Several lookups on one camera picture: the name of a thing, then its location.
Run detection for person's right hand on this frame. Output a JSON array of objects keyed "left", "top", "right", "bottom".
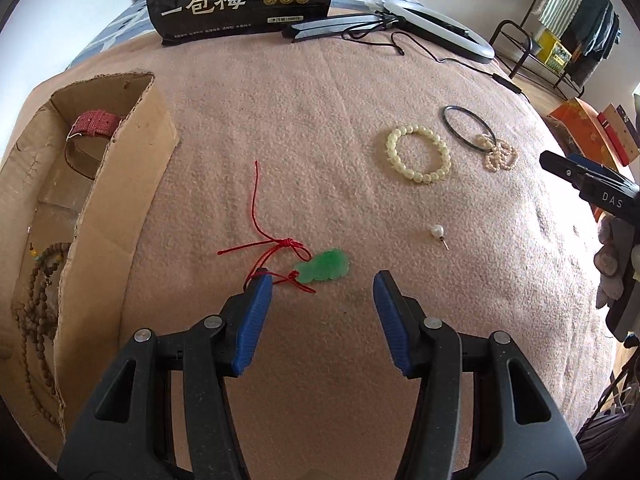
[{"left": 594, "top": 214, "right": 626, "bottom": 308}]

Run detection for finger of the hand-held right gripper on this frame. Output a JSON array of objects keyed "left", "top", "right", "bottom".
[
  {"left": 539, "top": 151, "right": 598, "bottom": 198},
  {"left": 567, "top": 153, "right": 623, "bottom": 178}
]

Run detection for small pearl bracelet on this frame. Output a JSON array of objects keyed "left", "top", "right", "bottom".
[{"left": 475, "top": 132, "right": 517, "bottom": 173}]

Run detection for pink blanket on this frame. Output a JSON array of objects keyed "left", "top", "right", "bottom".
[{"left": 0, "top": 5, "right": 621, "bottom": 480}]

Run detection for red and dark books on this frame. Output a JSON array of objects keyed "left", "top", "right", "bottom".
[{"left": 597, "top": 104, "right": 640, "bottom": 161}]

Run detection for black snack bag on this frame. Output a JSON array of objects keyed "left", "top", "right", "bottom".
[{"left": 144, "top": 0, "right": 335, "bottom": 47}]

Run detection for cream bead bracelet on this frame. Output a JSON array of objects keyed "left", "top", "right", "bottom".
[{"left": 386, "top": 124, "right": 452, "bottom": 185}]

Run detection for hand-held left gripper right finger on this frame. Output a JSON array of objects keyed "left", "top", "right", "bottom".
[{"left": 372, "top": 270, "right": 587, "bottom": 480}]

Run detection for wooden bead necklace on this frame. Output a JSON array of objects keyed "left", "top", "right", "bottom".
[{"left": 12, "top": 241, "right": 73, "bottom": 428}]

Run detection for dark hanging clothes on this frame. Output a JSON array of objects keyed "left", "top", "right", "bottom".
[{"left": 570, "top": 0, "right": 621, "bottom": 86}]

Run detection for orange box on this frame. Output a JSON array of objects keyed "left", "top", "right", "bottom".
[{"left": 547, "top": 97, "right": 631, "bottom": 171}]

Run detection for blue checked bedsheet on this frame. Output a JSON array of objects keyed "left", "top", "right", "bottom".
[{"left": 67, "top": 0, "right": 416, "bottom": 68}]

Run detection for red watch strap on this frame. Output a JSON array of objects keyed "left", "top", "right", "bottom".
[{"left": 64, "top": 110, "right": 123, "bottom": 181}]

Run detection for green pendant with red cord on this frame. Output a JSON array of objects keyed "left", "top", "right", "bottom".
[{"left": 217, "top": 161, "right": 350, "bottom": 295}]

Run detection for yellow green box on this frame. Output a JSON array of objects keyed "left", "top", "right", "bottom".
[{"left": 537, "top": 30, "right": 573, "bottom": 71}]

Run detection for cardboard box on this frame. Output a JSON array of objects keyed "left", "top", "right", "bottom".
[{"left": 0, "top": 71, "right": 180, "bottom": 443}]

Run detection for dark thin bangle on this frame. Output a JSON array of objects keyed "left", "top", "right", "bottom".
[{"left": 442, "top": 105, "right": 497, "bottom": 153}]

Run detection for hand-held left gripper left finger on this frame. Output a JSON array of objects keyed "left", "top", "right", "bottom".
[{"left": 57, "top": 270, "right": 275, "bottom": 480}]

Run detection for black ring light cable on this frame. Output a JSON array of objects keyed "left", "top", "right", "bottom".
[{"left": 342, "top": 30, "right": 531, "bottom": 98}]

